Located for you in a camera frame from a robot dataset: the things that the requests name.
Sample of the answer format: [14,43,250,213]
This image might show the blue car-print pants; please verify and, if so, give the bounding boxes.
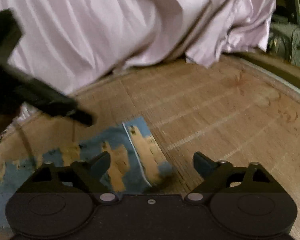
[0,117,172,228]

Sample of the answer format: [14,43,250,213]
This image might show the dark clutter beside bed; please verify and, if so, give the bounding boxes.
[267,0,300,68]

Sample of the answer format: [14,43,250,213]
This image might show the pink satin curtain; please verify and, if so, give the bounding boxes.
[0,0,277,156]

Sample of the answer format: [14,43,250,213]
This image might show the woven bamboo mat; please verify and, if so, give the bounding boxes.
[0,56,300,239]

